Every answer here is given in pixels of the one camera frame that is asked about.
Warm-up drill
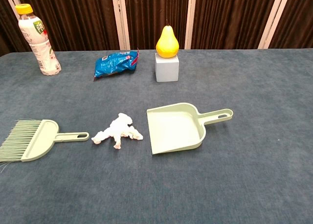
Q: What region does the pale green plastic dustpan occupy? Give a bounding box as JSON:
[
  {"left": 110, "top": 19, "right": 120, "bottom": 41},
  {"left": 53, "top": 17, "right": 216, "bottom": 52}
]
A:
[{"left": 146, "top": 102, "right": 234, "bottom": 155}]

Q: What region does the white paper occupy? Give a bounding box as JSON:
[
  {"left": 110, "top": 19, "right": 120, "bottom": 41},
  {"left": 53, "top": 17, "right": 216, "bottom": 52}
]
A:
[{"left": 91, "top": 112, "right": 144, "bottom": 150}]

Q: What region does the pale green hand broom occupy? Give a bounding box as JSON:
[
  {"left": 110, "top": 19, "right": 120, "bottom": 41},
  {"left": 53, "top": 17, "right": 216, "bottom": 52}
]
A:
[{"left": 0, "top": 118, "right": 90, "bottom": 172}]

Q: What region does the light grey cube block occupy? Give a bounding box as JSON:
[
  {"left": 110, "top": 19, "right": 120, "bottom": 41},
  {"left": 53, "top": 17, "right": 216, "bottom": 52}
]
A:
[{"left": 155, "top": 53, "right": 180, "bottom": 83}]

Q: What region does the blue snack bag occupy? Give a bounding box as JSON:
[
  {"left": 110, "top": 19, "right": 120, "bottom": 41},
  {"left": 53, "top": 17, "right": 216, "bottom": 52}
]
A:
[{"left": 93, "top": 47, "right": 140, "bottom": 82}]

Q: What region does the yellow pear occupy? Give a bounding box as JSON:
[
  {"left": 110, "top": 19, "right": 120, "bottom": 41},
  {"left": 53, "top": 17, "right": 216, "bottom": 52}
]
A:
[{"left": 156, "top": 19, "right": 180, "bottom": 59}]

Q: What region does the brown pleated screen panel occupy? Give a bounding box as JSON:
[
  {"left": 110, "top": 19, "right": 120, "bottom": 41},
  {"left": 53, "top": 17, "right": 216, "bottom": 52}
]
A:
[
  {"left": 123, "top": 0, "right": 190, "bottom": 50},
  {"left": 14, "top": 0, "right": 122, "bottom": 52},
  {"left": 268, "top": 0, "right": 313, "bottom": 49},
  {"left": 0, "top": 0, "right": 37, "bottom": 57},
  {"left": 193, "top": 0, "right": 279, "bottom": 50}
]

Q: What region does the blue felt table cover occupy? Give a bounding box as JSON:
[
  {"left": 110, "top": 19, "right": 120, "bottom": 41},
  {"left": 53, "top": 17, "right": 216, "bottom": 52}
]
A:
[{"left": 0, "top": 48, "right": 313, "bottom": 224}]

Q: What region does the white bottle with yellow cap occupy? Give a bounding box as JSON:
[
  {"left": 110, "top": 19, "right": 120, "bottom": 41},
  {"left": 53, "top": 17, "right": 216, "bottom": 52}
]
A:
[{"left": 15, "top": 3, "right": 62, "bottom": 76}]

